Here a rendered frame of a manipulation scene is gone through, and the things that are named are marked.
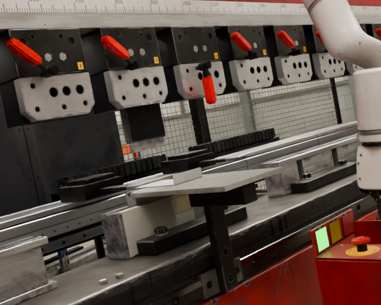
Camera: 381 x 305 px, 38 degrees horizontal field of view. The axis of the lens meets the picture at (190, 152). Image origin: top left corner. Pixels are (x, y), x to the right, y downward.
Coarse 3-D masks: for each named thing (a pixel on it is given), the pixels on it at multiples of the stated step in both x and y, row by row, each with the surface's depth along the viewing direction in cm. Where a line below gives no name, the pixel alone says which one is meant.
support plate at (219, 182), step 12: (276, 168) 108; (192, 180) 116; (204, 180) 112; (216, 180) 108; (228, 180) 104; (240, 180) 100; (252, 180) 102; (132, 192) 116; (144, 192) 112; (156, 192) 109; (168, 192) 107; (180, 192) 105; (192, 192) 102; (204, 192) 100
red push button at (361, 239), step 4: (360, 236) 120; (364, 236) 120; (352, 240) 119; (356, 240) 118; (360, 240) 118; (364, 240) 117; (368, 240) 118; (356, 244) 118; (360, 244) 117; (364, 244) 118; (360, 248) 118; (364, 248) 118
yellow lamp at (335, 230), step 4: (336, 220) 129; (332, 224) 127; (336, 224) 129; (332, 228) 127; (336, 228) 128; (332, 232) 127; (336, 232) 128; (340, 232) 130; (332, 236) 127; (336, 236) 128; (340, 236) 130; (332, 240) 127; (336, 240) 128
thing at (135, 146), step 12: (132, 108) 119; (144, 108) 121; (156, 108) 124; (132, 120) 119; (144, 120) 121; (156, 120) 124; (132, 132) 118; (144, 132) 121; (156, 132) 123; (132, 144) 119; (144, 144) 122; (156, 144) 124
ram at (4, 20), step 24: (216, 0) 138; (240, 0) 145; (264, 0) 152; (288, 0) 161; (360, 0) 192; (0, 24) 96; (24, 24) 99; (48, 24) 103; (72, 24) 107; (96, 24) 111; (120, 24) 115; (144, 24) 120; (168, 24) 125; (192, 24) 131; (216, 24) 137; (240, 24) 144; (264, 24) 151; (288, 24) 159; (312, 24) 169
